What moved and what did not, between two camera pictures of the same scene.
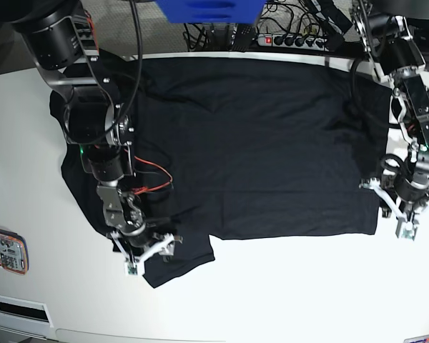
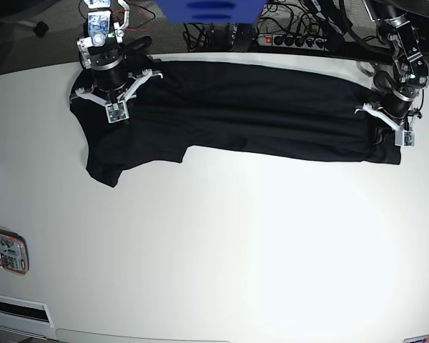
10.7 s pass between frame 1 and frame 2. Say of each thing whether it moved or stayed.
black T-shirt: moved
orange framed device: stayed
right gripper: moved
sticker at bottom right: stayed
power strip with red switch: stayed
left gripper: moved
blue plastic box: stayed
